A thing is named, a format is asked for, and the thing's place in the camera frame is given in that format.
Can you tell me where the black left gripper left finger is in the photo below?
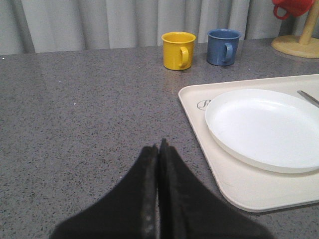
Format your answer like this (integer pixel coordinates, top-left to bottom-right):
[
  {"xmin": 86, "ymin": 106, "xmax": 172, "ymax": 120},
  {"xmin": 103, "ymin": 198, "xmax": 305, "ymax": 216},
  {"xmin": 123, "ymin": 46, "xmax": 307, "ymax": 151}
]
[{"xmin": 50, "ymin": 146, "xmax": 158, "ymax": 239}]

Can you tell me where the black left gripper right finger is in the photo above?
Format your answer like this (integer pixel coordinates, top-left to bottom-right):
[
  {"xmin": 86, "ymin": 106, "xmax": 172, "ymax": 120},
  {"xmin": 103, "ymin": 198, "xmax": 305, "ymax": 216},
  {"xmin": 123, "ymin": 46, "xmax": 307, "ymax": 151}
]
[{"xmin": 158, "ymin": 139, "xmax": 273, "ymax": 239}]

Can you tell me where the white round plate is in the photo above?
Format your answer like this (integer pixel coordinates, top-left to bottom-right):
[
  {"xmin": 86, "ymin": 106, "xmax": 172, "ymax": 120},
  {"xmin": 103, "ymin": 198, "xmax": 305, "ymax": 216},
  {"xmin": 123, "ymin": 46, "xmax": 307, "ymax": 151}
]
[{"xmin": 205, "ymin": 89, "xmax": 319, "ymax": 173}]

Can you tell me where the silver metal fork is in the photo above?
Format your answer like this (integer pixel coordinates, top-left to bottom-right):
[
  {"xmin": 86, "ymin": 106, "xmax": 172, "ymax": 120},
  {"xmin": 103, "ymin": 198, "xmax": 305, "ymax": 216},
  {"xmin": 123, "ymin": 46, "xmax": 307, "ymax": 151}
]
[{"xmin": 297, "ymin": 90, "xmax": 319, "ymax": 107}]

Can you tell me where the beige rabbit serving tray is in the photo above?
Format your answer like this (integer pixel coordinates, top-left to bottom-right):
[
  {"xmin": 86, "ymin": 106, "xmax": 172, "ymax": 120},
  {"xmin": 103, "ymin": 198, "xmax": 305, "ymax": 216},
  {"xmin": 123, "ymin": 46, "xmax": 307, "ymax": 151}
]
[{"xmin": 178, "ymin": 74, "xmax": 319, "ymax": 212}]

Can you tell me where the yellow enamel mug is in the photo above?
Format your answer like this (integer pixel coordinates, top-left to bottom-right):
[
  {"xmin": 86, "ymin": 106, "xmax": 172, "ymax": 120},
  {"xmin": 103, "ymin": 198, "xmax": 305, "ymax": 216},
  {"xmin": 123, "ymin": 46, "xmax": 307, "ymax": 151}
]
[{"xmin": 161, "ymin": 32, "xmax": 196, "ymax": 71}]

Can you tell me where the blue enamel mug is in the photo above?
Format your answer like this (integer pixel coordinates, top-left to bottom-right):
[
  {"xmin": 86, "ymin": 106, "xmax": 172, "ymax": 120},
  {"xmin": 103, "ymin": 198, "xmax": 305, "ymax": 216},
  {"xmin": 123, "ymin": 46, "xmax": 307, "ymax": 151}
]
[{"xmin": 206, "ymin": 29, "xmax": 241, "ymax": 66}]

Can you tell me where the wooden mug tree stand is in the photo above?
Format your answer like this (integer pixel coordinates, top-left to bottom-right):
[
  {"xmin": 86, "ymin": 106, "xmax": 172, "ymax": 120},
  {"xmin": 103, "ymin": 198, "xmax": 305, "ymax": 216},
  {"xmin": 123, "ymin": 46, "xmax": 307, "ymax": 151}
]
[{"xmin": 271, "ymin": 0, "xmax": 319, "ymax": 59}]

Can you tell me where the grey pleated curtain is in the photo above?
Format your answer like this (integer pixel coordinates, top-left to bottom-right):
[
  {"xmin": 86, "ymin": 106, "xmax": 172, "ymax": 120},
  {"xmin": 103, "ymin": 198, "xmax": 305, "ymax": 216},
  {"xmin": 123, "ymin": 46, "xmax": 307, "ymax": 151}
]
[{"xmin": 0, "ymin": 0, "xmax": 307, "ymax": 55}]

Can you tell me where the red enamel mug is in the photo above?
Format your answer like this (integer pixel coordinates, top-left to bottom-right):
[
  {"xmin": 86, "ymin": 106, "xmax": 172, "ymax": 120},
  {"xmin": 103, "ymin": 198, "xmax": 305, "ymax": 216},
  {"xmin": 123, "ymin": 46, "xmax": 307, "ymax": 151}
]
[{"xmin": 272, "ymin": 0, "xmax": 315, "ymax": 20}]

